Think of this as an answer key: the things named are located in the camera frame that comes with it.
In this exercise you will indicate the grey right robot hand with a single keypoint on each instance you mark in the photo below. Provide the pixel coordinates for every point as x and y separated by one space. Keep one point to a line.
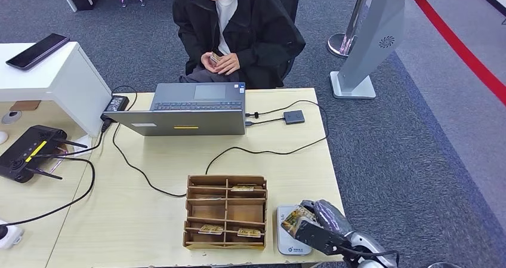
328 213

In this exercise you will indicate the person's left hand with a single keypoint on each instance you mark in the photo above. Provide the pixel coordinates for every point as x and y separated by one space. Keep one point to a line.
229 64

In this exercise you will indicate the person's right hand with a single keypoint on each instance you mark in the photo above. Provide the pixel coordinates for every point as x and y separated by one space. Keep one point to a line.
206 62

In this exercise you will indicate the gold patterned card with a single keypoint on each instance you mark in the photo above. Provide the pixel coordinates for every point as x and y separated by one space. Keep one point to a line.
207 198
216 57
294 218
242 188
210 230
249 233

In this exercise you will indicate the person's left forearm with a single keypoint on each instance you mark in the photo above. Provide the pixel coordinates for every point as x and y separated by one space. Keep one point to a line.
265 56

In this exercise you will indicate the person's right forearm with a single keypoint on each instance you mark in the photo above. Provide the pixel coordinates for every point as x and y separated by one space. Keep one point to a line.
191 44

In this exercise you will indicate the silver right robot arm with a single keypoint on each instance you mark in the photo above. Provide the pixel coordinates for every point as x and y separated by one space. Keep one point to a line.
367 240

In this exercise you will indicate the person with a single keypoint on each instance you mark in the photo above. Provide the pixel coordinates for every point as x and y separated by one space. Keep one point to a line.
257 29

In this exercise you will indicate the white card reader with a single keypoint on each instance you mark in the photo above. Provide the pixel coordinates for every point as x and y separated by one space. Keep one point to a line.
286 242

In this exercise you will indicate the wooden card organizer box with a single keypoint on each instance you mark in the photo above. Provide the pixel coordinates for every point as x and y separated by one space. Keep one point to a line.
205 213

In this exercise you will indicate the grey laptop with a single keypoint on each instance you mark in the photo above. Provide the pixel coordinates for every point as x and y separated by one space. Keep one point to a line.
178 122

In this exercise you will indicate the black square usb hub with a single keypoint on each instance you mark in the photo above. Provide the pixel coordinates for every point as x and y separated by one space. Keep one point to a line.
294 117

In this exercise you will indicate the black laptop power adapter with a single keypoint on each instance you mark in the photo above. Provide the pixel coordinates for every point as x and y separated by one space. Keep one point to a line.
116 103

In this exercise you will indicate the grey round base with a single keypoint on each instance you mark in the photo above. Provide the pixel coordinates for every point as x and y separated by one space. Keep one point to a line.
444 265

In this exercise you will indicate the silver kiosk stand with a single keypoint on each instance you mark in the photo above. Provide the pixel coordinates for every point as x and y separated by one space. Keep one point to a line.
371 41

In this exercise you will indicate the white desk shelf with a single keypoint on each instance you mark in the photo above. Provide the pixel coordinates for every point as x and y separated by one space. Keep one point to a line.
59 84

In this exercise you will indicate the black smartphone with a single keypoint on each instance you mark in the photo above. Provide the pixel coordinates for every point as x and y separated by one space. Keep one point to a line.
37 51

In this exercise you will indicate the brown pad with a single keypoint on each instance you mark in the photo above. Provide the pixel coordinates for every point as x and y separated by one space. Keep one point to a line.
24 105

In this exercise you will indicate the grey round puck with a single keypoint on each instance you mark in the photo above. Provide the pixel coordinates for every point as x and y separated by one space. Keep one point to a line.
11 117

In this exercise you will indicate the black router with antennas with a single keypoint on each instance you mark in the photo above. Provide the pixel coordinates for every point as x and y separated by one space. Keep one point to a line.
23 151

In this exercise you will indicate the white rounded object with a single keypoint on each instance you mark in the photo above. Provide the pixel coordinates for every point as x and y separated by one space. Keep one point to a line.
2 137

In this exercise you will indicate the white power strip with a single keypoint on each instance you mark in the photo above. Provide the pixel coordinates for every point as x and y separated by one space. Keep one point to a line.
10 237

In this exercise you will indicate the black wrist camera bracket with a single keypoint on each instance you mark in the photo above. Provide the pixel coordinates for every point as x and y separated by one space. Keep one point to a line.
316 236

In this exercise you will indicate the chrome stanchion post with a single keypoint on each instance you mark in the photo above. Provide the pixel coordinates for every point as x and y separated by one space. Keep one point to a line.
340 44

